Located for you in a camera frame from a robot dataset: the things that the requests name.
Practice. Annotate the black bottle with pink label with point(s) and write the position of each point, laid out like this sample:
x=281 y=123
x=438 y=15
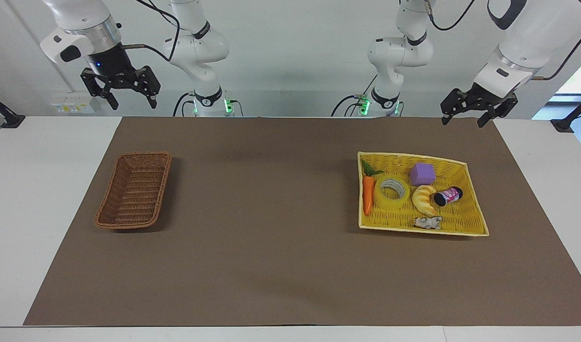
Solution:
x=448 y=195

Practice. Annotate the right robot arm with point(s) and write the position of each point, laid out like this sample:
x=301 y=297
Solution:
x=202 y=47

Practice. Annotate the white wall socket panel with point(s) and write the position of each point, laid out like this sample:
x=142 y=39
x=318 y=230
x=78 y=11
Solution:
x=74 y=105

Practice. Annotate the yellow tape roll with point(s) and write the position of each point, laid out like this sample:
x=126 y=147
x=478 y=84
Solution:
x=380 y=197

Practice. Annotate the brown wicker basket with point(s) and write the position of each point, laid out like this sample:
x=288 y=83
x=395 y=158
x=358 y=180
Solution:
x=134 y=192

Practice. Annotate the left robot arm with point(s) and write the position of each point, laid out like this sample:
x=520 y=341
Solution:
x=518 y=52

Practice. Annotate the purple cube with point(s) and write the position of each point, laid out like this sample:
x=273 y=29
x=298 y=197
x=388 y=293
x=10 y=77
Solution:
x=422 y=174

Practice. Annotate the grey toy animal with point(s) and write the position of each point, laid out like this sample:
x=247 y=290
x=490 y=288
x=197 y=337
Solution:
x=428 y=222

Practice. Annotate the black stand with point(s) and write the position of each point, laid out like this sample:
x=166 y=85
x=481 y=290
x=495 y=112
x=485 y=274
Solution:
x=5 y=116
x=573 y=116

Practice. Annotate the orange toy carrot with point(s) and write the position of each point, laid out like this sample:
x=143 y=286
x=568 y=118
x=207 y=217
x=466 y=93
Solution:
x=368 y=192

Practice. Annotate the yellow toy croissant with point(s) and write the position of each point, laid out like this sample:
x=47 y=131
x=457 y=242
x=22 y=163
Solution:
x=422 y=199

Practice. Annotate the window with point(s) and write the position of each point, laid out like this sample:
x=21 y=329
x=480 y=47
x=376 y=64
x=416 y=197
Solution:
x=577 y=80

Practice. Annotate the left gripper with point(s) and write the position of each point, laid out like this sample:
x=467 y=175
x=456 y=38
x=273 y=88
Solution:
x=490 y=97

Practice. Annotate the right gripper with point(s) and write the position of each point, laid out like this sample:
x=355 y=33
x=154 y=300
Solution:
x=111 y=64

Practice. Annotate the yellow plastic basket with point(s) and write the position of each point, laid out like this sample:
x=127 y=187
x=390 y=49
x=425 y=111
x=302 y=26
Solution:
x=461 y=221

